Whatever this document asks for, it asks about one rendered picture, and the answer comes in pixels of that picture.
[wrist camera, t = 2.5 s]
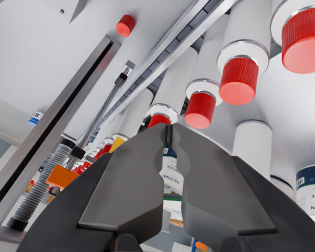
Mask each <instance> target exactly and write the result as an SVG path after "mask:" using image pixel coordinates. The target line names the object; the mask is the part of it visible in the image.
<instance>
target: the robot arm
mask: <svg viewBox="0 0 315 252"><path fill-rule="evenodd" d="M167 141H168V144H169V148H172V149H173V150H174V151H175V153H176V154H177V160H176V169H177V171H178V172H179V173H180V174H181V175H182V176H183V178H184V180H183V189H182V198H181V215H182V222H183V228H184V230H185V232H186V233H187V234H188V235H190V236H191V237H193V238H195V239H196V240H197V241H198V242H201V243H203V244H205V245H206V248H207V252H315V222H314V220H313V219H312V218H311V217H310V216H309V215H308V214H307V213H306V212H305V211H304V210H303V209H302V208H301V207H300V206H299V205H298V204H296V203H295V202H294V201H293V200H292V199H291V198H290V197H288V196H287V195H286V194H285V193H284V192H282V191H281V190H280V189H279V188H277V187H276V186H275V185H274V184H272V183H271V182H270V181H269V180H267V179H266V178H265V177H264V176H262V175H261V174H260V173H259V172H257V171H256V170H255V169H254V168H252V167H251V166H250V165H249V164H247V163H246V162H245V161H244V160H242V159H241V158H240V157H239V156H237V155H234V156H230V155H229V154H228V153H227V152H226V151H225V150H224V149H222V148H221V147H220V146H218V145H217V144H216V143H214V142H213V141H211V140H209V139H208V138H206V137H204V136H202V135H200V134H198V133H196V132H195V131H193V130H191V129H189V128H187V127H185V126H183V125H181V124H179V123H173V124H165V123H162V122H161V123H158V124H156V125H154V126H152V127H150V128H148V129H146V130H144V131H142V132H140V133H139V134H137V135H135V136H133V137H131V138H130V139H128V140H127V141H125V142H124V143H122V144H121V145H120V146H118V147H117V148H116V149H115V150H114V151H113V152H112V153H110V152H105V153H104V154H103V155H102V156H101V157H100V158H99V159H97V160H96V161H95V162H94V163H93V164H92V165H90V166H89V167H88V168H87V169H86V170H85V171H84V172H82V173H81V174H80V175H79V176H78V177H77V178H75V179H74V180H73V181H72V182H71V183H70V184H69V185H67V186H66V187H65V188H64V189H63V190H62V191H61V192H60V193H59V194H58V195H57V196H56V197H55V198H54V199H53V200H52V201H51V202H50V203H49V204H48V205H47V206H46V207H45V208H44V210H43V211H42V212H41V213H40V215H39V216H38V217H37V218H36V220H35V221H34V223H33V224H32V225H31V227H30V228H29V230H28V231H27V233H26V234H25V236H24V238H23V239H22V241H21V243H20V244H19V246H18V248H17V250H16V252H156V251H143V250H142V248H141V247H140V244H142V243H144V242H145V241H147V240H149V239H151V238H152V237H154V236H156V235H157V234H159V233H160V231H161V230H162V225H163V205H164V179H163V177H162V176H161V175H160V174H159V172H160V171H161V170H162V168H163V149H164V148H167Z"/></svg>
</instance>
